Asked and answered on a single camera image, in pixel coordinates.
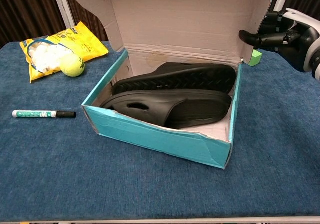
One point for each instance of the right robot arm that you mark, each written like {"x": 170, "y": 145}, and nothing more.
{"x": 317, "y": 71}

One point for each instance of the green cube block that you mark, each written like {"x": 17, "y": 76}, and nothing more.
{"x": 256, "y": 58}

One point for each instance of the blue table cloth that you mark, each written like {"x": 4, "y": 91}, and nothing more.
{"x": 50, "y": 171}

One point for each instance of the yellow bag of cotton balls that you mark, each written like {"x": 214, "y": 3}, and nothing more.
{"x": 75, "y": 42}

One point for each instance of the black rubber slipper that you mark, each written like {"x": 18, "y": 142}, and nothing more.
{"x": 175, "y": 78}
{"x": 195, "y": 111}

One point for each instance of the green white marker pen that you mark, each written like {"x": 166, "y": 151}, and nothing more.
{"x": 37, "y": 114}

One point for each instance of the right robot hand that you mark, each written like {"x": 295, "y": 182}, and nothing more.
{"x": 300, "y": 42}

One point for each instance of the light blue cardboard shoe box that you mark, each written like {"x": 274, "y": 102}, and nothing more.
{"x": 175, "y": 22}

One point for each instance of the yellow-green tennis ball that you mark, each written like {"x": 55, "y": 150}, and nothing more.
{"x": 72, "y": 65}

